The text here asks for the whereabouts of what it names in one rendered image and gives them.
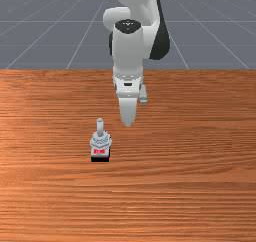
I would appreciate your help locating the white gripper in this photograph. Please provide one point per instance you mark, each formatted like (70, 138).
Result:
(127, 96)

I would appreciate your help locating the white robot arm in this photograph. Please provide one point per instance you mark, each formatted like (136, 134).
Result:
(128, 49)

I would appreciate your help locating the grey toggle switch black base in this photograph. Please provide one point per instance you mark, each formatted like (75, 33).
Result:
(100, 145)

